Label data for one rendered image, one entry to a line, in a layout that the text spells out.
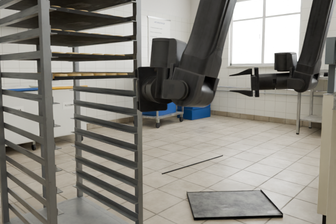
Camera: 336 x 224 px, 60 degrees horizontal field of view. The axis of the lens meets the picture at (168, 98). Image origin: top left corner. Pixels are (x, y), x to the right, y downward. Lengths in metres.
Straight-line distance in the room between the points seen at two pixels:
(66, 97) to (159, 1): 3.00
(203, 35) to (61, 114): 3.53
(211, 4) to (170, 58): 0.12
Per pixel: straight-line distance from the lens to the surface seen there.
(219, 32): 0.52
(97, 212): 1.89
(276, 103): 5.70
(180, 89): 0.50
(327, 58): 1.99
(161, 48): 0.56
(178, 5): 6.51
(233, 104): 6.10
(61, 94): 3.94
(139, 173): 1.52
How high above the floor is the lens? 0.99
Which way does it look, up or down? 6 degrees down
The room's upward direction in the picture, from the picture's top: straight up
